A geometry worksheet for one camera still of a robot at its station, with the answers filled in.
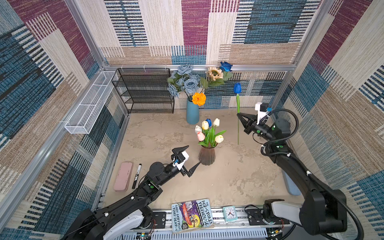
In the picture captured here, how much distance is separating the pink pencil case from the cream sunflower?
663 mm

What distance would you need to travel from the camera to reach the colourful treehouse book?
2.31ft

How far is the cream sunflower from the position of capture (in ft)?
2.68

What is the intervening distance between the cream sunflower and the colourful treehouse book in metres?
0.63

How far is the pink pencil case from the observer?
842mm
